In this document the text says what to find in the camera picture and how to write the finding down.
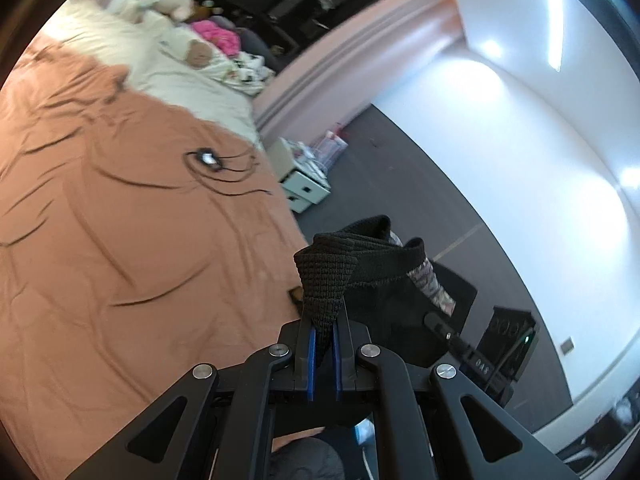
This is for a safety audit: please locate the black t-shirt with patterned trim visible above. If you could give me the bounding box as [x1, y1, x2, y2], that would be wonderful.
[294, 216, 477, 368]

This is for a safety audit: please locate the stack of folded clothes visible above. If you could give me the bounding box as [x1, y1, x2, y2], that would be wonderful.
[288, 286, 304, 314]

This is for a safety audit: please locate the white bedside drawer cabinet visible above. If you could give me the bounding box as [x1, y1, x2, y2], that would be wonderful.
[267, 138, 331, 214]

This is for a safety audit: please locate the brown fleece blanket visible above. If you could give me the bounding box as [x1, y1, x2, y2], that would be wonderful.
[1, 36, 305, 479]

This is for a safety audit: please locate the cream bear print bedding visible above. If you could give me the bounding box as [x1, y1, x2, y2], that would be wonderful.
[40, 0, 274, 145]

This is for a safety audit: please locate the pink plush toy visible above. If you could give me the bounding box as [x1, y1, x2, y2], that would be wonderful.
[190, 20, 241, 58]

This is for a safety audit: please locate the pink curtain right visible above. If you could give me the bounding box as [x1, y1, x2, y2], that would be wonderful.
[254, 0, 463, 146]

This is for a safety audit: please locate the beige plush toy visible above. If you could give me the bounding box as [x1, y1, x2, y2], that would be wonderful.
[118, 0, 194, 24]

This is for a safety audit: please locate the black device with cable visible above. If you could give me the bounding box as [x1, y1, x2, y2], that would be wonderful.
[181, 145, 272, 198]

